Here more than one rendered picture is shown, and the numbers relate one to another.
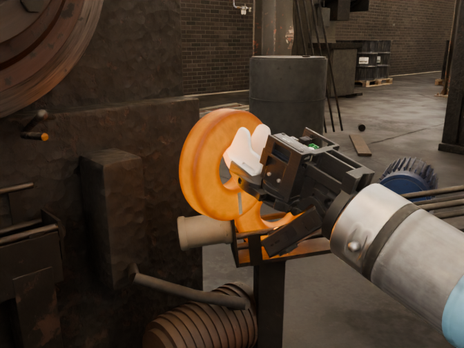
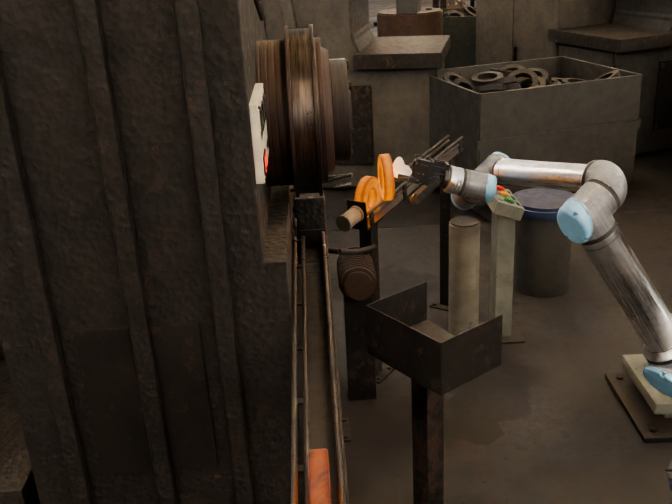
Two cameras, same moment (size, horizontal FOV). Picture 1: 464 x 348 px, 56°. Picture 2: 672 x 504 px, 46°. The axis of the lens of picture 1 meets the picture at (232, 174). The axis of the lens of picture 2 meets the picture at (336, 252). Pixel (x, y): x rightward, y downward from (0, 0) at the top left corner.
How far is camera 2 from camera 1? 2.25 m
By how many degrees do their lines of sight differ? 46
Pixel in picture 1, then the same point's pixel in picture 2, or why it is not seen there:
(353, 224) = (456, 178)
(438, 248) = (478, 176)
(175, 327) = (362, 266)
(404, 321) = (334, 281)
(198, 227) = (353, 216)
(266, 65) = not seen: hidden behind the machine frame
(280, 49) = not seen: outside the picture
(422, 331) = not seen: hidden behind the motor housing
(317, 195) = (435, 175)
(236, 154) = (397, 170)
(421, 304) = (479, 192)
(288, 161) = (428, 166)
